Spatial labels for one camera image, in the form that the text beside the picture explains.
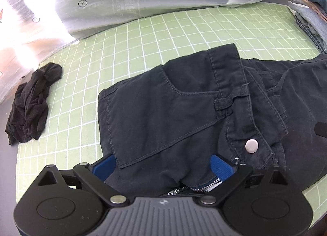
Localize green checked sheet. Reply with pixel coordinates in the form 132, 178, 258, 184
15, 2, 327, 231

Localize blue plaid shirt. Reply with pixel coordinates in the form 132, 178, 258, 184
295, 13, 327, 54

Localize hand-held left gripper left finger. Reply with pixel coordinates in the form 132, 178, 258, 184
34, 153, 130, 207

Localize black pants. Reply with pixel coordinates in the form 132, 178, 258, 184
97, 43, 327, 198

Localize stack of folded clothes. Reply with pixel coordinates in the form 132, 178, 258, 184
287, 0, 327, 40

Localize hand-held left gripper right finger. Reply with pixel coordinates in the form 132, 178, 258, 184
197, 154, 292, 206

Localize black sheer cloth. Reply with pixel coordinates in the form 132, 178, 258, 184
5, 63, 63, 145

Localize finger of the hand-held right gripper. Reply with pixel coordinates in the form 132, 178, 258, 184
315, 122, 327, 137

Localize beige folded garment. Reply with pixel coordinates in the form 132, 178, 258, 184
298, 0, 327, 23

